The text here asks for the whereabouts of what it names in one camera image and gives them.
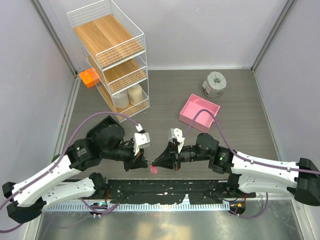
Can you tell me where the orange plastic crate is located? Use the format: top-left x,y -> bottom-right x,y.
78,67 -> 100,89

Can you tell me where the white toilet paper roll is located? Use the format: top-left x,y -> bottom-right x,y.
112,90 -> 130,109

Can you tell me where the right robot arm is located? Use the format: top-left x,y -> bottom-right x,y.
152,133 -> 320,207

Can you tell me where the cream lotion bottle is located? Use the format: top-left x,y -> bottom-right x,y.
127,84 -> 144,106

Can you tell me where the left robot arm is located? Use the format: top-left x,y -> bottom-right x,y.
2,123 -> 151,224

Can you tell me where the pink plastic box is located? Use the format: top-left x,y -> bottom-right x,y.
179,94 -> 221,133

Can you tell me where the white wire shelf rack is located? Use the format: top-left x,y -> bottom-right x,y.
67,0 -> 150,122

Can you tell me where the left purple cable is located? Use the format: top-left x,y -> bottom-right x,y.
0,111 -> 141,232

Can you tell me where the grey wrapped paper roll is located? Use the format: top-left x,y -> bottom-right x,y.
202,71 -> 227,99

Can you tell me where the white slotted cable duct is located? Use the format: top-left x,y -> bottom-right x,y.
45,200 -> 230,212

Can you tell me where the green lime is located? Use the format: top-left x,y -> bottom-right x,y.
51,154 -> 60,163

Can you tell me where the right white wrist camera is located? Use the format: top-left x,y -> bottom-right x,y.
167,128 -> 185,154

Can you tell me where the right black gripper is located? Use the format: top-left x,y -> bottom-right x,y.
152,141 -> 211,171

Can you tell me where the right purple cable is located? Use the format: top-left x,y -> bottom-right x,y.
181,109 -> 320,175

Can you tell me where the purple cable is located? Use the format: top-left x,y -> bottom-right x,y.
181,109 -> 320,175
0,111 -> 141,232

